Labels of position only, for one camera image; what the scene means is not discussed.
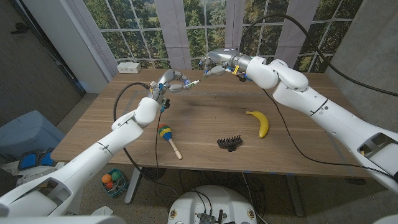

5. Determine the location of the printed window backdrop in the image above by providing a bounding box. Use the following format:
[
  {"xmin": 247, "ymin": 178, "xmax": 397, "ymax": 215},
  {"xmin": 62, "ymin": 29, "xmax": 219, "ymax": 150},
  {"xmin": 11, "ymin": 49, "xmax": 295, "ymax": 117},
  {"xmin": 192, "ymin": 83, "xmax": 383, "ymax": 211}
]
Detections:
[{"xmin": 67, "ymin": 0, "xmax": 364, "ymax": 74}]

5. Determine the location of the black comb brush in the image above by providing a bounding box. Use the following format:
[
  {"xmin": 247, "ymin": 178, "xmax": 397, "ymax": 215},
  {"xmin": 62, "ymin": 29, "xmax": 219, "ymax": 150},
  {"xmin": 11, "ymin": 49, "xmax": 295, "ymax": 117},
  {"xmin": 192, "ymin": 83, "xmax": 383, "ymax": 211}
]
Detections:
[{"xmin": 216, "ymin": 134, "xmax": 244, "ymax": 152}]

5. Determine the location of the white power strip box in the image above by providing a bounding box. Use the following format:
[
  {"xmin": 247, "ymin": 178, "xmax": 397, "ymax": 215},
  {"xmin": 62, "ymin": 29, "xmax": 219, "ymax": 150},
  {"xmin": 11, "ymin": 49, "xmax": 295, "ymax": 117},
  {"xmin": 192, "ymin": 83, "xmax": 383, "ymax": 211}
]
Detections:
[{"xmin": 117, "ymin": 62, "xmax": 142, "ymax": 75}]

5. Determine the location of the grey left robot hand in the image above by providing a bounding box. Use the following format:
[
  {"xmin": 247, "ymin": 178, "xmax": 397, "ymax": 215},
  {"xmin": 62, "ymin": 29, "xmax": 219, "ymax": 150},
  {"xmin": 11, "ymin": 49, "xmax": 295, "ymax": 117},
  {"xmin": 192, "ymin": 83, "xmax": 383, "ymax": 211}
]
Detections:
[{"xmin": 150, "ymin": 68, "xmax": 193, "ymax": 104}]

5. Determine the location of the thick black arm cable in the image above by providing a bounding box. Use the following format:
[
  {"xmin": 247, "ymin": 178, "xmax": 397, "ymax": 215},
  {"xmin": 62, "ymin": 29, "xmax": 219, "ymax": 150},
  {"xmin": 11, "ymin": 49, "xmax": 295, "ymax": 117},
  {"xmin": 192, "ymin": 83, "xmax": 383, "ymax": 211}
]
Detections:
[
  {"xmin": 239, "ymin": 14, "xmax": 398, "ymax": 98},
  {"xmin": 113, "ymin": 82, "xmax": 180, "ymax": 197}
]

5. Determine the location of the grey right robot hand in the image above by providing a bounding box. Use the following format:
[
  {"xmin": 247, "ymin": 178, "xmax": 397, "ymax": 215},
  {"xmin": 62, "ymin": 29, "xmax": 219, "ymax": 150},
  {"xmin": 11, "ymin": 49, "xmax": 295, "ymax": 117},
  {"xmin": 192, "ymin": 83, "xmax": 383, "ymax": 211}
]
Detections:
[{"xmin": 198, "ymin": 47, "xmax": 253, "ymax": 79}]

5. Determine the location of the blue-grey storage box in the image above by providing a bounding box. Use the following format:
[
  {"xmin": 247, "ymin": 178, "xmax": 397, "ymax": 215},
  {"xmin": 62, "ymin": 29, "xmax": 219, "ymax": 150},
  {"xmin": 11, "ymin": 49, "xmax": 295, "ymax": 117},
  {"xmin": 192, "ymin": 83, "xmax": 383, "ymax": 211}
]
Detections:
[{"xmin": 0, "ymin": 110, "xmax": 66, "ymax": 162}]

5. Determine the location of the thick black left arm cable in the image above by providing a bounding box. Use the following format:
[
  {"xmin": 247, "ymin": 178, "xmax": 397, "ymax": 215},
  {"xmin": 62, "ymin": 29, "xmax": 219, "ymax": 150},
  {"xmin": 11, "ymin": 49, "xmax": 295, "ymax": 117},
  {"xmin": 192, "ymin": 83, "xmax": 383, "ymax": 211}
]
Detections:
[{"xmin": 113, "ymin": 82, "xmax": 180, "ymax": 197}]

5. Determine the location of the black round floor base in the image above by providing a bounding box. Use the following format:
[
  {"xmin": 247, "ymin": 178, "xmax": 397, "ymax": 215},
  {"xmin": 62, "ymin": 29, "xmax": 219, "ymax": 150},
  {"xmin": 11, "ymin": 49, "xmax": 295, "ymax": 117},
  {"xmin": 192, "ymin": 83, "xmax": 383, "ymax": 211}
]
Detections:
[{"xmin": 141, "ymin": 167, "xmax": 167, "ymax": 182}]

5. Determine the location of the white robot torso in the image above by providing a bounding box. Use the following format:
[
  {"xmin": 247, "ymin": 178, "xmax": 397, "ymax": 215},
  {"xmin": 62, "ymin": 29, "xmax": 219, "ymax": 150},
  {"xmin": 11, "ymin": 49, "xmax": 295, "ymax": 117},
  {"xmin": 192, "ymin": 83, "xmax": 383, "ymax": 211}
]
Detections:
[{"xmin": 167, "ymin": 185, "xmax": 258, "ymax": 224}]

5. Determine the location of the yellow toy banana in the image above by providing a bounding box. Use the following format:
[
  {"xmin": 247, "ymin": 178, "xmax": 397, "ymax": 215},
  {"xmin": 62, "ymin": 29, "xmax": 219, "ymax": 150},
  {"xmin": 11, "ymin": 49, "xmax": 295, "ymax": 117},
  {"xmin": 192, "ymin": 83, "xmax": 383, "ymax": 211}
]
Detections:
[{"xmin": 246, "ymin": 110, "xmax": 270, "ymax": 139}]

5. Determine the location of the colourful striped wooden maraca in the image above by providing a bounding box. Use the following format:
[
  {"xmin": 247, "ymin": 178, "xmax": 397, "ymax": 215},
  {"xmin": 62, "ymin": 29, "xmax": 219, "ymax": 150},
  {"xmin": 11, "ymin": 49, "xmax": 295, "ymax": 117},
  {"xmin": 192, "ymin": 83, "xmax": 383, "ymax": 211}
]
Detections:
[{"xmin": 157, "ymin": 123, "xmax": 183, "ymax": 161}]

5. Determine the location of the grey and white sneaker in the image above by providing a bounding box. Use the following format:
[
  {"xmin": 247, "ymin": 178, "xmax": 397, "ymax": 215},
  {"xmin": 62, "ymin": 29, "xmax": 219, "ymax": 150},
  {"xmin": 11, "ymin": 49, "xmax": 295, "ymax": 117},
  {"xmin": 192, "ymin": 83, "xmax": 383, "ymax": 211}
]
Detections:
[{"xmin": 17, "ymin": 167, "xmax": 59, "ymax": 186}]

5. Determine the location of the white crumpled paper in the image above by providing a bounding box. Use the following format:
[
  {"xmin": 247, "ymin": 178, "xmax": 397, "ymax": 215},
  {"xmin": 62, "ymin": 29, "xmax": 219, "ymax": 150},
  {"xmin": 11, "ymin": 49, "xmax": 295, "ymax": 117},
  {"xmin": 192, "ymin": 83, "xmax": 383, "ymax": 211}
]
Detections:
[{"xmin": 91, "ymin": 205, "xmax": 114, "ymax": 217}]

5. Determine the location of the black door handle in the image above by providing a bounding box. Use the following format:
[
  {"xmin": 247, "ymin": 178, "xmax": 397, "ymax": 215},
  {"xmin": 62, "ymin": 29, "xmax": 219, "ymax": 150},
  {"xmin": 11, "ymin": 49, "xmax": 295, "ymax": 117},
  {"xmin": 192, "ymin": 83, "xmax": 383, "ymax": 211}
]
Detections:
[{"xmin": 11, "ymin": 22, "xmax": 31, "ymax": 35}]

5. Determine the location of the teal basket of toy eggs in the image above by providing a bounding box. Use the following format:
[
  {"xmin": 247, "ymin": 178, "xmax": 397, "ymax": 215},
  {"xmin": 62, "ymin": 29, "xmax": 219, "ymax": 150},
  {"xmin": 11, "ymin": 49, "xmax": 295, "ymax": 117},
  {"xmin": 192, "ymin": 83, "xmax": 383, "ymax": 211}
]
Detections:
[{"xmin": 101, "ymin": 168, "xmax": 129, "ymax": 198}]

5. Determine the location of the blue and black slipper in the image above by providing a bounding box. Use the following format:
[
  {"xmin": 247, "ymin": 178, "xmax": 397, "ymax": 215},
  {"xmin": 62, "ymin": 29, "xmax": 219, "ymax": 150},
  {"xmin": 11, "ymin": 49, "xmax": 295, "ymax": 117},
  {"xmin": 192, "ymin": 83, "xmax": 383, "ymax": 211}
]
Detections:
[
  {"xmin": 39, "ymin": 147, "xmax": 59, "ymax": 167},
  {"xmin": 17, "ymin": 149, "xmax": 43, "ymax": 171}
]

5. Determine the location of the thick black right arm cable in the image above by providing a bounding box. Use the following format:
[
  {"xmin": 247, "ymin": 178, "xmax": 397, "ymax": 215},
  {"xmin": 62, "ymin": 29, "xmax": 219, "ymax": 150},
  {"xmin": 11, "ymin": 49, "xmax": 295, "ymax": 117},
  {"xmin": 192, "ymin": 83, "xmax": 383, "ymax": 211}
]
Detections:
[{"xmin": 239, "ymin": 14, "xmax": 398, "ymax": 98}]

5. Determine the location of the white table leg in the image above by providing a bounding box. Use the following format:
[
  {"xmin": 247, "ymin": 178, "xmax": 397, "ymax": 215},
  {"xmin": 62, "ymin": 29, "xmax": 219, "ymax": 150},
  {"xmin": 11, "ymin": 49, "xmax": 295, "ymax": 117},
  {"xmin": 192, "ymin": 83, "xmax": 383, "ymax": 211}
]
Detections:
[
  {"xmin": 285, "ymin": 174, "xmax": 305, "ymax": 218},
  {"xmin": 124, "ymin": 166, "xmax": 144, "ymax": 205}
]

